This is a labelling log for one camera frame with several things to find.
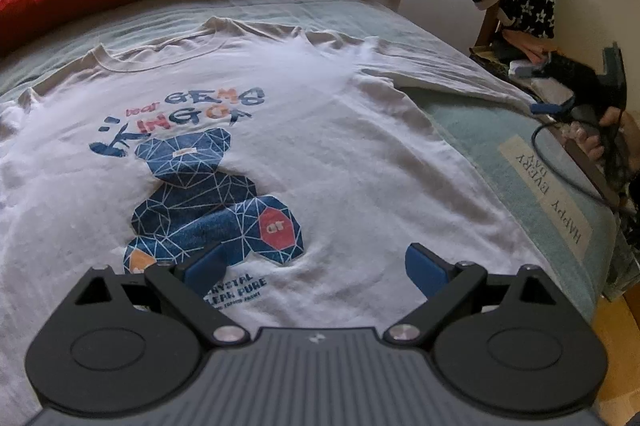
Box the green checked bed blanket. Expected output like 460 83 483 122
0 0 621 322

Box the white printed t-shirt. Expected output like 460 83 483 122
0 16 551 407

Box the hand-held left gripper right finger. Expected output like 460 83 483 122
385 243 557 347

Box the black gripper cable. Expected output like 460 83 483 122
531 123 618 207

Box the person's right hand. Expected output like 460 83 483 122
572 108 640 177

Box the wooden chair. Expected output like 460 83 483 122
475 0 506 51

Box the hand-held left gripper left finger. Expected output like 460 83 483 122
75 243 248 348

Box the pile of clothes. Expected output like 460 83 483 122
470 33 581 107

